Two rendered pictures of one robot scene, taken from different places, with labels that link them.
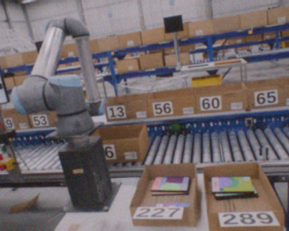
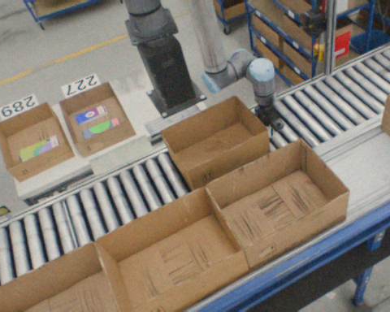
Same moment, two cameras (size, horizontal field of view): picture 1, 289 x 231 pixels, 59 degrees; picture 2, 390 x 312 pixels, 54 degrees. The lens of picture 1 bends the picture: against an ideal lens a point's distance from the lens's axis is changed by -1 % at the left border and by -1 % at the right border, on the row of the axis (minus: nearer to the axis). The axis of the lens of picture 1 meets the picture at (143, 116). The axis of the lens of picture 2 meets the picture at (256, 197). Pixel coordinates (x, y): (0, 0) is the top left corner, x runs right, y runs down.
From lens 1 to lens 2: 293 cm
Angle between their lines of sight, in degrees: 104
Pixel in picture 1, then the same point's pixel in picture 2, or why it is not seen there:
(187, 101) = (119, 237)
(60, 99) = not seen: outside the picture
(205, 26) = not seen: outside the picture
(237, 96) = (4, 294)
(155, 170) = (123, 129)
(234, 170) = (35, 162)
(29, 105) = not seen: outside the picture
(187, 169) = (87, 145)
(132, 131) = (214, 167)
